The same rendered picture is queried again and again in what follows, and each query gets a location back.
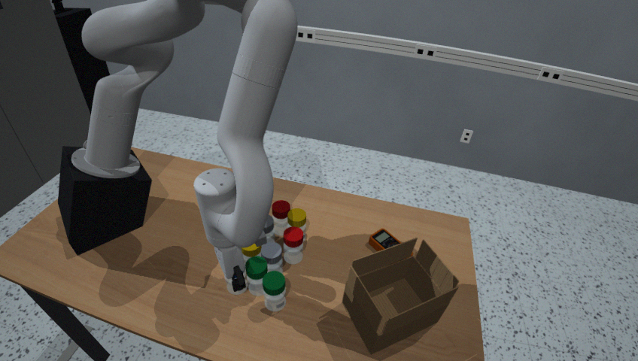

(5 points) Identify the orange digital multimeter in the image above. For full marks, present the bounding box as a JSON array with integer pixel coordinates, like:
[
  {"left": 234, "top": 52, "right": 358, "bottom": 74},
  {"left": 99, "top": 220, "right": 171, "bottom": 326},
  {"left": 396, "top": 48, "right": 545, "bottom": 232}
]
[{"left": 369, "top": 229, "right": 401, "bottom": 251}]

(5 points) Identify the brown cardboard box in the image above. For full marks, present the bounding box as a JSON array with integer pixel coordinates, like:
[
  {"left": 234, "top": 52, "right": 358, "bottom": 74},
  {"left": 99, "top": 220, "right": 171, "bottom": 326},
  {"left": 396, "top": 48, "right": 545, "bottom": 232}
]
[{"left": 342, "top": 238, "right": 459, "bottom": 355}]

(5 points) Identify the clear bottle with red cap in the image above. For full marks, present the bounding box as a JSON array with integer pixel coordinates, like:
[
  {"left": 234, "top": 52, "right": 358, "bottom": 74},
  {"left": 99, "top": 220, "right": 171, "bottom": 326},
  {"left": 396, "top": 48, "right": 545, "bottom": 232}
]
[
  {"left": 284, "top": 226, "right": 303, "bottom": 265},
  {"left": 272, "top": 200, "right": 290, "bottom": 236}
]

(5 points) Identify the clear glass bottle with blue cap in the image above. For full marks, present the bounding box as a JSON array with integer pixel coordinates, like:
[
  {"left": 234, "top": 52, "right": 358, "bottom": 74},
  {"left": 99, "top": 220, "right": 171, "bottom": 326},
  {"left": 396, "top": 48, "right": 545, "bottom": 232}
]
[{"left": 224, "top": 271, "right": 248, "bottom": 295}]

